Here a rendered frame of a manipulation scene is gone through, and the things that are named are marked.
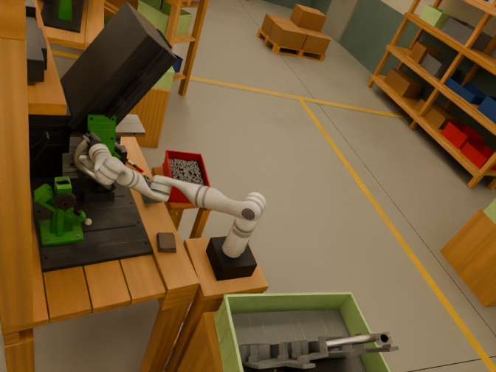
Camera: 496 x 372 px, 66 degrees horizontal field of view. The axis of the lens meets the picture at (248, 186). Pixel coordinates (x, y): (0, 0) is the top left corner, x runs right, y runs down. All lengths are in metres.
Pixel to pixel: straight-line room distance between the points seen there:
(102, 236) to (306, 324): 0.95
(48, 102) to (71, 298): 0.71
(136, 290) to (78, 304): 0.21
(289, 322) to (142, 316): 1.12
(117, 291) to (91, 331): 0.94
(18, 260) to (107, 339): 1.32
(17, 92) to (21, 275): 0.60
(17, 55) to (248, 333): 1.25
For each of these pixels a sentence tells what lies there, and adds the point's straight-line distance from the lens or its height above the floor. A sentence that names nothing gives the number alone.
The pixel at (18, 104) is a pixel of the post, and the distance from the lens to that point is 0.92.
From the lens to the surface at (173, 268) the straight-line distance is 1.66.
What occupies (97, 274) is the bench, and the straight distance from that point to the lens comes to 1.64.
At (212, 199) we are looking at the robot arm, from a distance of 1.55.
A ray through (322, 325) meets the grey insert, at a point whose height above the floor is 0.85.
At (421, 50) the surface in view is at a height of 1.04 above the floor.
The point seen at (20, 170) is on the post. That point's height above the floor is 1.54.
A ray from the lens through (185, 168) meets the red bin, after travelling 2.19.
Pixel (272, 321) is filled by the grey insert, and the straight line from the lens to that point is 1.72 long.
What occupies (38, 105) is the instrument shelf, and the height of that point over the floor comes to 1.53.
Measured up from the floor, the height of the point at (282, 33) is 0.37.
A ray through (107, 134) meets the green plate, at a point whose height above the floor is 1.19.
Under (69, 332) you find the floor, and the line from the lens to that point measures 2.51.
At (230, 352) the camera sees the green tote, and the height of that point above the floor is 0.91.
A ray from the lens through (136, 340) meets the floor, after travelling 2.50.
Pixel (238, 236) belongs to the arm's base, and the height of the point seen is 1.08.
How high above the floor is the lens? 2.19
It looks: 36 degrees down
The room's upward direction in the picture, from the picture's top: 23 degrees clockwise
